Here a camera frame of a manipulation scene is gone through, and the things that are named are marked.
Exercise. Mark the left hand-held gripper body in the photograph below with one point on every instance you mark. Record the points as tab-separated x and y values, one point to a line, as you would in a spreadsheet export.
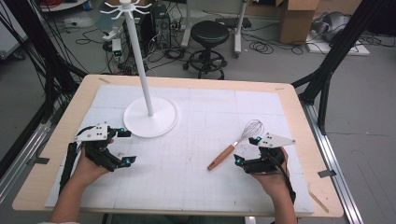
95	133

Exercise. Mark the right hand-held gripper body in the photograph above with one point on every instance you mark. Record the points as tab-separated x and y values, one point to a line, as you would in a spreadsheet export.
271	155

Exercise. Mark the white hook rack stand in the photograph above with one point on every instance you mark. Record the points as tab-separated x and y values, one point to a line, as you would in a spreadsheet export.
155	121

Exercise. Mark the person's right hand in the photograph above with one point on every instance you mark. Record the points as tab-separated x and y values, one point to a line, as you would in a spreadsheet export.
274	183

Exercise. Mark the person's left hand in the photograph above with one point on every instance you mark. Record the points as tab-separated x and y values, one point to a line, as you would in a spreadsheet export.
87	169

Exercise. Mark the white grid mat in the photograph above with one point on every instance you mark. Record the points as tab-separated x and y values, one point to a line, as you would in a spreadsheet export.
193	180

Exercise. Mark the beige tape piece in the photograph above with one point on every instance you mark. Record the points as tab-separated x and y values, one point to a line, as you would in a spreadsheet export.
104	80

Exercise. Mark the black tape piece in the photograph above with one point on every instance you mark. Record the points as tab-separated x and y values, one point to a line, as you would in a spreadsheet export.
42	160
327	173

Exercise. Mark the thin wooden strip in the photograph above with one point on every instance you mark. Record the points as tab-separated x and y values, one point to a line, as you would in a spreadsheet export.
319	202

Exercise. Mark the white power strip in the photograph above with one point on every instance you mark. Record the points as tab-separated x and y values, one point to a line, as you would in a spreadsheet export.
116	46

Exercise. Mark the black computer tower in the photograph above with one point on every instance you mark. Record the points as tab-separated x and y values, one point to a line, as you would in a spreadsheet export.
161	28

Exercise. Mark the black round stool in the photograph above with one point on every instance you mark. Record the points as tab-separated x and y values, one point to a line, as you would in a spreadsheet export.
210	32

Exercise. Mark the flat black box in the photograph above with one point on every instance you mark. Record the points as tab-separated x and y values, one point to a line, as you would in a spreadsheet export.
232	22

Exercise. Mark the tall cardboard box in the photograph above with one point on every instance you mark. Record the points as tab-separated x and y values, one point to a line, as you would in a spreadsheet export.
295	25

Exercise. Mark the white flat board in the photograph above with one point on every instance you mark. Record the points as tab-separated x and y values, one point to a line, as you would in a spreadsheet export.
342	49

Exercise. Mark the grey bag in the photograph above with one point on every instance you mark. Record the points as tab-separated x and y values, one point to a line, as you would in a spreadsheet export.
334	23

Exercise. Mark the low cardboard box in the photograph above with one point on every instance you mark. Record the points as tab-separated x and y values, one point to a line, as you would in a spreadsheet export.
339	5

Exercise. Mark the aluminium rail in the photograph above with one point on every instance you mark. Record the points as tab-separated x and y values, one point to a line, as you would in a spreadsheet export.
334	161
21	155

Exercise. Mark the black metal frame strut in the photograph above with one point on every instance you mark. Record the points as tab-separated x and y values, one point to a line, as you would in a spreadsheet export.
49	68
339	46

